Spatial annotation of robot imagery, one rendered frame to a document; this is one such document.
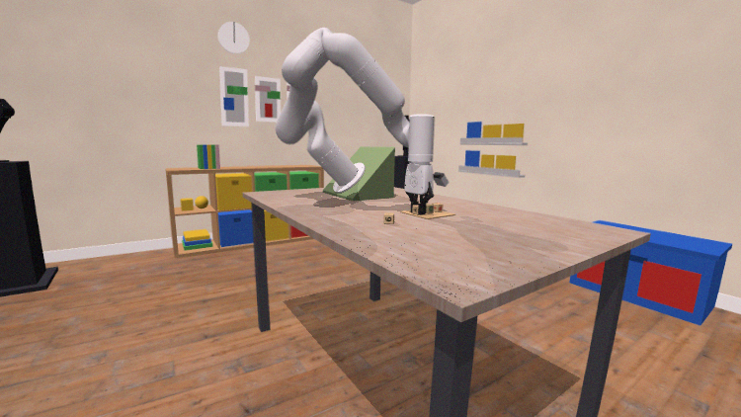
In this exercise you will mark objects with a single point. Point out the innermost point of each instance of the tan square mat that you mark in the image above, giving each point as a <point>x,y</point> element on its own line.
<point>430,215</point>

